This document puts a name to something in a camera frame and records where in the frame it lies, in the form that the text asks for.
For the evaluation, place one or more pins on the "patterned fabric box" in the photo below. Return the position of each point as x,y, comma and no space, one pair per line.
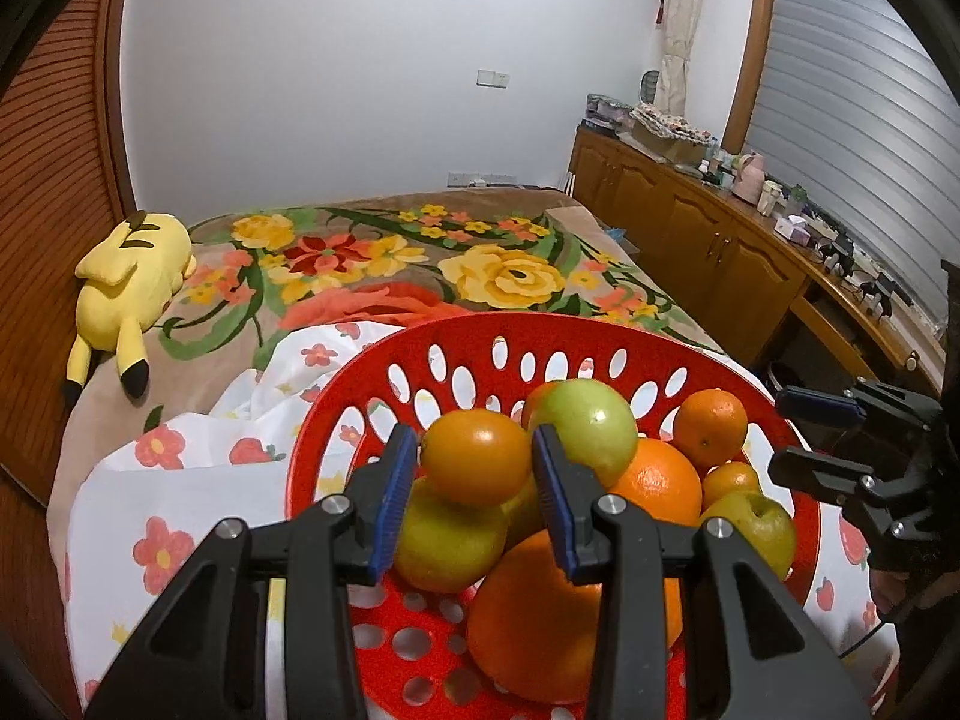
667,127

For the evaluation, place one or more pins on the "cream curtain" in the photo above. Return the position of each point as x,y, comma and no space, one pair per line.
679,15

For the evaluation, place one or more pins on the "blue plastic bag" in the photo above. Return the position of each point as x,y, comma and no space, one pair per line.
619,235

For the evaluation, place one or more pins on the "person's right hand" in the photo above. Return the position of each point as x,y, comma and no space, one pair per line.
892,592

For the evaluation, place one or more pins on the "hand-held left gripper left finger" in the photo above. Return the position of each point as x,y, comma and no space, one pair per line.
394,495

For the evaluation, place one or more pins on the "wooden window frame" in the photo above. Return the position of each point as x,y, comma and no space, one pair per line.
750,52

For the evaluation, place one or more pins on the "pink kettle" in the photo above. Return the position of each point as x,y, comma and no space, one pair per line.
748,178

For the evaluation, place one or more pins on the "grey window blind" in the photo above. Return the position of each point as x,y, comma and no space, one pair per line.
847,127

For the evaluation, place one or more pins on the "yellow plush toy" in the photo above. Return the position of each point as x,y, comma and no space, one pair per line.
135,270

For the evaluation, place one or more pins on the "green apple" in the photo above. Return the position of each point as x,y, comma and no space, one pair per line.
592,424

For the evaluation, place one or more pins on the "wooden sideboard cabinet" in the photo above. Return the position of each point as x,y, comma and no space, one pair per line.
675,225

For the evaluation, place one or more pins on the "floral blanket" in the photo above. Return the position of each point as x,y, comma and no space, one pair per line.
375,262

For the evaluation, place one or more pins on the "white strawberry print cloth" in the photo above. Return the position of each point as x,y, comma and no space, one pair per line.
172,495

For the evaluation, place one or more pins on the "clear plastic organizer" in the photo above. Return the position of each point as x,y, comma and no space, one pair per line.
609,112

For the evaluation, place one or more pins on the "small white fan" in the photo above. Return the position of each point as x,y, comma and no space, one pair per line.
651,86

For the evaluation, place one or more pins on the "large orange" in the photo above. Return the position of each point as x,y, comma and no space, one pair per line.
660,480
525,630

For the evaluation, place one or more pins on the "wooden louvered wardrobe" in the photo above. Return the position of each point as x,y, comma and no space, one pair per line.
60,165

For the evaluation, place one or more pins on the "yellow-green apple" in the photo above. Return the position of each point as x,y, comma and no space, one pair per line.
754,536
450,547
525,514

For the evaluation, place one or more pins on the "red perforated plastic basket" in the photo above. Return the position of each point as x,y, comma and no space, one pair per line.
465,326

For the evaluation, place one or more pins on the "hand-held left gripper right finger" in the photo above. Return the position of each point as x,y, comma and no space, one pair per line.
555,495

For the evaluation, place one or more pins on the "white wall switch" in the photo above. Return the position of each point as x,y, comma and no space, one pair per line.
493,78

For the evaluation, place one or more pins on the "small tangerine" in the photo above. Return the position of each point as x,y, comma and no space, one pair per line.
731,481
709,424
534,401
474,457

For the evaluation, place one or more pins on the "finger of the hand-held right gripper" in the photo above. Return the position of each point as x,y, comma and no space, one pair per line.
817,471
821,406

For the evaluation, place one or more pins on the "pink tissue box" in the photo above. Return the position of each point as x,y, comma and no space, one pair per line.
791,229

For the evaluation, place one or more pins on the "white cup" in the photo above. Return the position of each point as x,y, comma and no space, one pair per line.
768,199

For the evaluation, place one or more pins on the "white wall socket strip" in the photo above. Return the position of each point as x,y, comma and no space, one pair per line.
480,180

